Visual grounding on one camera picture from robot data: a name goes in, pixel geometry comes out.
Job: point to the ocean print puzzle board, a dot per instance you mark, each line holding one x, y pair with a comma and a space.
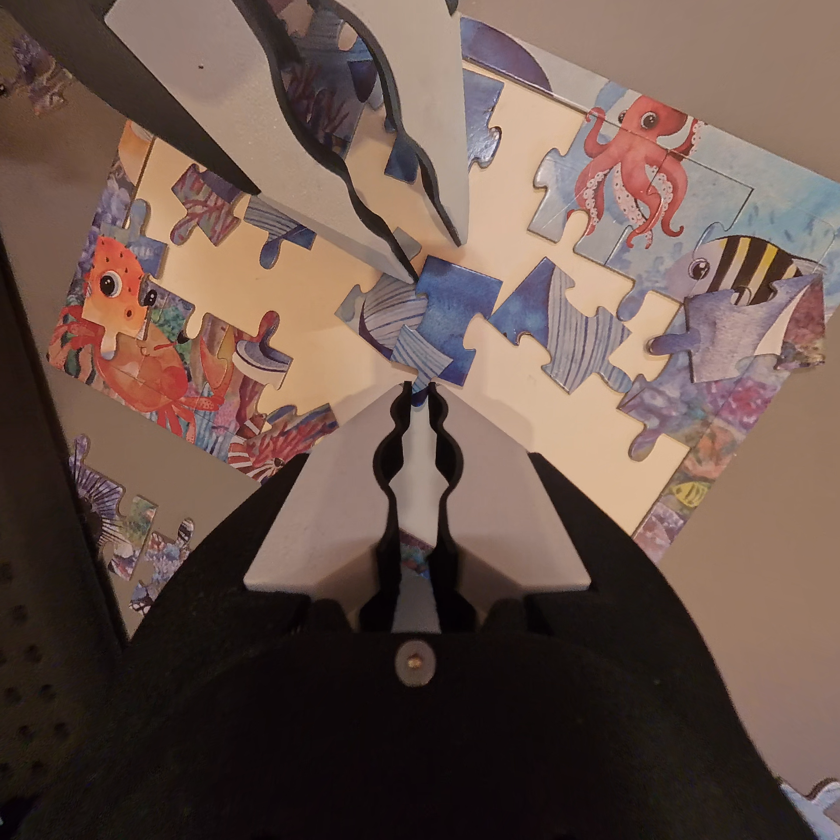
558, 420

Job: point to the pile of loose puzzle pieces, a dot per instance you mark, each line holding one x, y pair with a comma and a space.
98, 492

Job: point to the purple and navy puzzle piece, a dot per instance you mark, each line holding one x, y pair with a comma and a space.
722, 328

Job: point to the few scattered puzzle pieces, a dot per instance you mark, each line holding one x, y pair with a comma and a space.
814, 814

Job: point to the blue and striped puzzle piece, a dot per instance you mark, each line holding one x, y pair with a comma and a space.
571, 328

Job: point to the purple seahorse loose piece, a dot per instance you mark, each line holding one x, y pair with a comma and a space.
39, 85

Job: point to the group of assembled puzzle pieces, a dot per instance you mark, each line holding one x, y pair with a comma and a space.
630, 157

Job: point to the orange pufferfish puzzle piece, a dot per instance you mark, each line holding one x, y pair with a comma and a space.
118, 282

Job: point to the pale striped whale puzzle piece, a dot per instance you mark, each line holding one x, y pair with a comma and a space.
387, 308

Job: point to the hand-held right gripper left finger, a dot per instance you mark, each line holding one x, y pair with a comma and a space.
315, 525

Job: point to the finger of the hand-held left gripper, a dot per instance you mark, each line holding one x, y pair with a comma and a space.
197, 79
433, 98

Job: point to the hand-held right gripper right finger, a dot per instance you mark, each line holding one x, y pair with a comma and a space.
525, 525

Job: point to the black perforated pad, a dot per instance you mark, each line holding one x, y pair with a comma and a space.
39, 656

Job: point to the red coral navy puzzle piece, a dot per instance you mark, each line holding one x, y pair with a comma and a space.
203, 203

